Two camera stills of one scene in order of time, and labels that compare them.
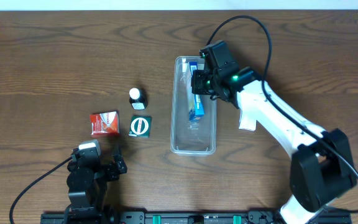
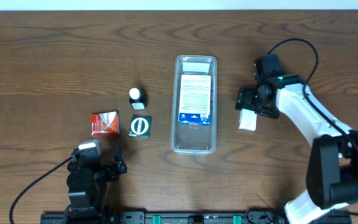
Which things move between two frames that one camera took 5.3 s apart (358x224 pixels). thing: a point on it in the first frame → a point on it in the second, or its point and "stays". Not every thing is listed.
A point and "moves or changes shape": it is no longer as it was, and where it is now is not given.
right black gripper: [202, 83] → [246, 99]
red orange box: [104, 124] stays
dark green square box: [140, 126] stays
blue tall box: [196, 109] moves or changes shape
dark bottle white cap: [138, 98] stays
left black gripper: [105, 169] stays
